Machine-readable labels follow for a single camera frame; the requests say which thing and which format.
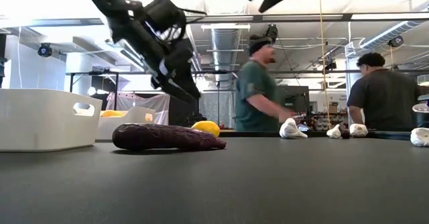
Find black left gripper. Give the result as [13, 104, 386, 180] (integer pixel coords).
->
[107, 14, 202, 104]

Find purple eggplant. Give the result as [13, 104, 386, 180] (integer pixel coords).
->
[111, 123, 227, 152]

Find white plush items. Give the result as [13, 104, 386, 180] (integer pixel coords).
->
[279, 117, 309, 139]

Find white garlic bulb with stem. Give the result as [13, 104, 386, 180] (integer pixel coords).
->
[326, 123, 343, 139]

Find white cloth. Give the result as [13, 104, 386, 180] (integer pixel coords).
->
[410, 127, 429, 148]

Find grey cloth backdrop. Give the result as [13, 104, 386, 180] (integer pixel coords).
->
[106, 92, 171, 126]

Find person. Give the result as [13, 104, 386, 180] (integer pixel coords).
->
[347, 52, 422, 131]
[234, 34, 298, 133]

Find white plastic basket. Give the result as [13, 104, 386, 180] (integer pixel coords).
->
[95, 106, 157, 141]
[0, 89, 103, 152]

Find black monitor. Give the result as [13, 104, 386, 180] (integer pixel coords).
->
[277, 85, 311, 115]

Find white round column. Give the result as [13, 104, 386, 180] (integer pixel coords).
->
[345, 54, 365, 126]

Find hanging black reel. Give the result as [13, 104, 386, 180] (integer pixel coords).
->
[387, 35, 405, 48]

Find hanging black camera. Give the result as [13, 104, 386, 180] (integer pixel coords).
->
[264, 23, 280, 46]

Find silver ventilation duct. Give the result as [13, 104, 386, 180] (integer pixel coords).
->
[209, 27, 243, 84]

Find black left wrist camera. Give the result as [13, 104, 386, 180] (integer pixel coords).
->
[143, 0, 187, 43]

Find yellow hanging rope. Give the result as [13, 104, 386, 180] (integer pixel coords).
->
[317, 0, 332, 129]

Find black workstation frame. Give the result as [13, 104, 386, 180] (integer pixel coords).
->
[65, 68, 249, 131]

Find white ribbed duct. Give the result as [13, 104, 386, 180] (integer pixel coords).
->
[359, 19, 422, 50]

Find black ceiling camera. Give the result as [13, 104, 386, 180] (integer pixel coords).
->
[37, 42, 54, 58]

